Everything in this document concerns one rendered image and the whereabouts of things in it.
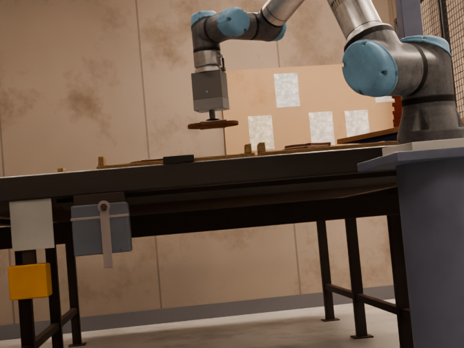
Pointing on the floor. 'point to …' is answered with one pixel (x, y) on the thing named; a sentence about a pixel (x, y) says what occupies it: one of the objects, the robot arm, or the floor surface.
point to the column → (431, 240)
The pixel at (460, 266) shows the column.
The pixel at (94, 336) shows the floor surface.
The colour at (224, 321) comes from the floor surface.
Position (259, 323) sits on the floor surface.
